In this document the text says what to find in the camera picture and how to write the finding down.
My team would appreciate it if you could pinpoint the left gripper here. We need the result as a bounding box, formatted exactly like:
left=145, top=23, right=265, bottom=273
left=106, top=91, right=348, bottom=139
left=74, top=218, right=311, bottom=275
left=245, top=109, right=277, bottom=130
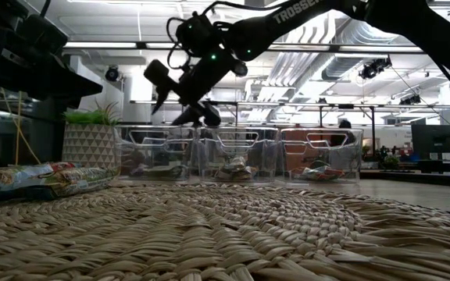
left=0, top=14, right=104, bottom=109

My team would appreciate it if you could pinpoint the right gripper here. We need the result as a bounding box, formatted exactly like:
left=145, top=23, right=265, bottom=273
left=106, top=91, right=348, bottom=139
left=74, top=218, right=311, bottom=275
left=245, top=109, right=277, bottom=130
left=143, top=50, right=238, bottom=127

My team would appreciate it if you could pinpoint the green-wrapped granola bar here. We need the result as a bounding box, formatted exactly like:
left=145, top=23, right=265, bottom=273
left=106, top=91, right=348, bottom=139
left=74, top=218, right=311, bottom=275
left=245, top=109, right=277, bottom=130
left=51, top=166, right=119, bottom=198
left=224, top=155, right=249, bottom=171
left=213, top=167, right=245, bottom=181
left=236, top=165, right=259, bottom=180

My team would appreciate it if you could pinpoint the clear plastic bin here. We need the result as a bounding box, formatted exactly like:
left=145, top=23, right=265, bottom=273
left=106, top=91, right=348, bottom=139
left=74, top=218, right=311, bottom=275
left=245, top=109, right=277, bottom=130
left=277, top=126, right=365, bottom=185
left=114, top=124, right=202, bottom=183
left=195, top=126, right=281, bottom=184

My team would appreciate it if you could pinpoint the succulent in patterned white pot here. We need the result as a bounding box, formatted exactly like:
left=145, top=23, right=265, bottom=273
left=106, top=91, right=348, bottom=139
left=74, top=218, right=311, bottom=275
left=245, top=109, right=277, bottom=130
left=61, top=101, right=123, bottom=177

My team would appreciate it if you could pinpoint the round woven placemat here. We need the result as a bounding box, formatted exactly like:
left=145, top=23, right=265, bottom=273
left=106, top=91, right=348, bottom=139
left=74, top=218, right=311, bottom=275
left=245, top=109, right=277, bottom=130
left=0, top=180, right=450, bottom=281

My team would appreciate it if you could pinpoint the person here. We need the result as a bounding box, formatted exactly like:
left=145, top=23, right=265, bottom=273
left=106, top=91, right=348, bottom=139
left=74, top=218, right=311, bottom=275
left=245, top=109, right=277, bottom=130
left=329, top=119, right=358, bottom=148

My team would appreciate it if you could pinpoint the small green plant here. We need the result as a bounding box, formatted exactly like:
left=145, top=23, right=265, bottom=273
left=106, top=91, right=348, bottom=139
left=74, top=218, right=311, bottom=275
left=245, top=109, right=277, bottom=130
left=380, top=154, right=402, bottom=171

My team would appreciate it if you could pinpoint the black computer monitor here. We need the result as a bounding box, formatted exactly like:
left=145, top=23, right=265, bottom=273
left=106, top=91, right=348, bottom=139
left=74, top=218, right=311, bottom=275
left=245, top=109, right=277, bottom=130
left=411, top=124, right=450, bottom=161

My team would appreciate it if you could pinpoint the round black ceiling camera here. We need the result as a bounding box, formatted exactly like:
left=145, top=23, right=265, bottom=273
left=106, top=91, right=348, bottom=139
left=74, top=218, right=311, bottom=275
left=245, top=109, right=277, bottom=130
left=105, top=65, right=121, bottom=83
left=232, top=60, right=249, bottom=78

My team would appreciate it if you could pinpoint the thin yellow cord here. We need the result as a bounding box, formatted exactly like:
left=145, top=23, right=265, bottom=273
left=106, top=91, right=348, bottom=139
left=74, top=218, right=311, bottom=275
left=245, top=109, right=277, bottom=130
left=0, top=88, right=41, bottom=165

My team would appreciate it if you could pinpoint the black overhead frame bar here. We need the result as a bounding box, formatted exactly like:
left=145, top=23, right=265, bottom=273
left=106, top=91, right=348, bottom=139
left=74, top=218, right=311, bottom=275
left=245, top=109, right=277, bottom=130
left=62, top=41, right=425, bottom=54

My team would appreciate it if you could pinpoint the silver ventilation duct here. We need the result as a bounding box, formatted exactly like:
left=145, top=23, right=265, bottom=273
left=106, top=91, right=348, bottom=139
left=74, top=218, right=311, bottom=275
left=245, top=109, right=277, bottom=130
left=320, top=19, right=405, bottom=82

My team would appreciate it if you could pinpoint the black ceiling camera cluster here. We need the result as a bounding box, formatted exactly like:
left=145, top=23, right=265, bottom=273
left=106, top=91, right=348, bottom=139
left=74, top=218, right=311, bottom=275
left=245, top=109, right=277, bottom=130
left=359, top=55, right=393, bottom=81

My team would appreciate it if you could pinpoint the black aluminium table frame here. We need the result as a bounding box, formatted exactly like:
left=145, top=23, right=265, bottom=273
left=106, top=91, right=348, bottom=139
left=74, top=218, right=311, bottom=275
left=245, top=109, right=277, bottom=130
left=359, top=168, right=450, bottom=189

